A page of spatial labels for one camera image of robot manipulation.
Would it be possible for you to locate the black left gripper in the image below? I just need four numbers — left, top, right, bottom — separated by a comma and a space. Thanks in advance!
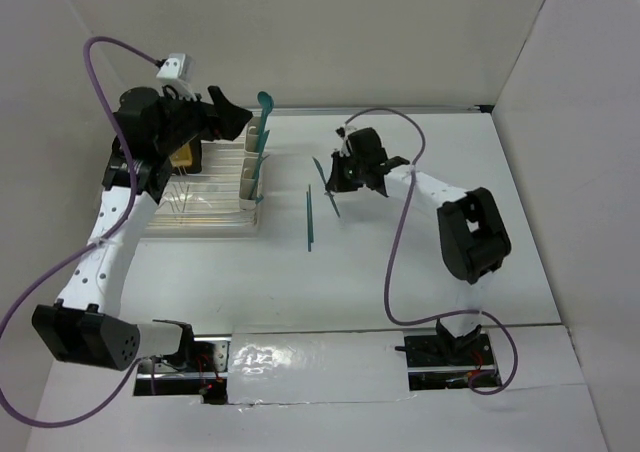
155, 86, 253, 156

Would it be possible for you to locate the teal plastic spoon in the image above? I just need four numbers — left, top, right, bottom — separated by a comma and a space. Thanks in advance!
259, 115, 270, 135
257, 91, 274, 123

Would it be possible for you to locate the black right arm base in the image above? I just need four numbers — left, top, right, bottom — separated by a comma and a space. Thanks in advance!
394, 322, 502, 391

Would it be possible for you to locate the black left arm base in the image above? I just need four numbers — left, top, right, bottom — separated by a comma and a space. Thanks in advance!
133, 335, 232, 405

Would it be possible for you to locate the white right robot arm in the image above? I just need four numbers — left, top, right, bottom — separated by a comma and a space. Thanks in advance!
325, 126, 512, 364

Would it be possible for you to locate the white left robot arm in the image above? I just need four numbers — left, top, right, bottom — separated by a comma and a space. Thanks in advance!
32, 86, 253, 371

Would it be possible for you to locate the white far utensil caddy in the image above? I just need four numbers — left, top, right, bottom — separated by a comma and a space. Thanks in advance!
244, 116, 261, 158

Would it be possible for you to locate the white utensil caddy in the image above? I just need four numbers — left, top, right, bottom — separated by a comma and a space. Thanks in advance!
239, 157, 259, 212
244, 116, 261, 158

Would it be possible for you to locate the white near utensil caddy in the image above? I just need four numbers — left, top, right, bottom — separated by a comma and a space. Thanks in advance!
239, 157, 259, 212

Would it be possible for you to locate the black yellow square plate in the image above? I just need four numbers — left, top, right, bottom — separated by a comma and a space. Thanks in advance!
170, 139, 202, 175

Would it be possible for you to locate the white foil cover board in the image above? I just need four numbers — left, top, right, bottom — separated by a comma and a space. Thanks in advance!
227, 331, 410, 405

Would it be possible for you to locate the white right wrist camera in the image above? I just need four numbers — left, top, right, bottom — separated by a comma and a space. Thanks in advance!
336, 124, 354, 157

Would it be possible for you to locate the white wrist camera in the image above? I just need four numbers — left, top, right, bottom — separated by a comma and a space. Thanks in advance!
336, 124, 354, 157
156, 53, 196, 100

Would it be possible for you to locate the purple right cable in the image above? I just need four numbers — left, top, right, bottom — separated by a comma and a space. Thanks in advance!
344, 107, 520, 397

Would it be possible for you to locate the purple cable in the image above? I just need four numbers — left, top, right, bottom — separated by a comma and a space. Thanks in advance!
0, 36, 166, 428
344, 107, 520, 397

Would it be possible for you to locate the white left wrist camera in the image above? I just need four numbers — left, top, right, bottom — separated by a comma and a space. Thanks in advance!
156, 53, 196, 100

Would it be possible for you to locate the white wire dish rack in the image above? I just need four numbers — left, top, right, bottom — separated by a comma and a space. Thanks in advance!
142, 133, 261, 239

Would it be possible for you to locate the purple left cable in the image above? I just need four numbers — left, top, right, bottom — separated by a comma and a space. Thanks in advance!
0, 36, 166, 428

